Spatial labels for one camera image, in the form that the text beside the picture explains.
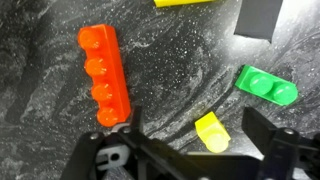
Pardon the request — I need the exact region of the green two-stud toy block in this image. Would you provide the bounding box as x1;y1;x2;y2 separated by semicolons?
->
234;64;299;107

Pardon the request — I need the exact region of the small yellow toy block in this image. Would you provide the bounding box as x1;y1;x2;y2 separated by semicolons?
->
194;110;232;155

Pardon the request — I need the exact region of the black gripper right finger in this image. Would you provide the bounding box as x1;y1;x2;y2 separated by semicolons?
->
241;106;320;180

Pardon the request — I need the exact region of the long red toy block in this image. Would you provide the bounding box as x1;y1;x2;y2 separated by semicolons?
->
77;23;132;128

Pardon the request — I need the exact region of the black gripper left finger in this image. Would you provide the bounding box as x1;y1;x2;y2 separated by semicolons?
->
59;105;209;180

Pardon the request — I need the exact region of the blue four-stud toy block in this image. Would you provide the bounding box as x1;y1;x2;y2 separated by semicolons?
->
233;0;284;43

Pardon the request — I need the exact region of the long yellow toy block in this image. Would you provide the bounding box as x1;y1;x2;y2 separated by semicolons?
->
153;0;216;8

